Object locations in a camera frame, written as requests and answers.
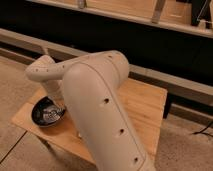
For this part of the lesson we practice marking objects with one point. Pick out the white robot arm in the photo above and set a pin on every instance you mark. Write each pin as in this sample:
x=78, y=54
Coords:
x=87, y=87

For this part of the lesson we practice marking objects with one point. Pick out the wooden table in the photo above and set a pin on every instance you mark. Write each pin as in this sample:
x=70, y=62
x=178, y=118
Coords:
x=143, y=102

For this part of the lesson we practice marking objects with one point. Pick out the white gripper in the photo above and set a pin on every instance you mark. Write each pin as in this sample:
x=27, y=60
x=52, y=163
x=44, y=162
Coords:
x=53, y=91

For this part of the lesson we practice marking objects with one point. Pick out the long wooden shelf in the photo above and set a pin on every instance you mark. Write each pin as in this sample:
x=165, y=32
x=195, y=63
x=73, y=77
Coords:
x=168, y=14

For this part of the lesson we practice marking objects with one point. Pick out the black ceramic bowl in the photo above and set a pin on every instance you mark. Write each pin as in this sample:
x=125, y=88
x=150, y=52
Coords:
x=45, y=113

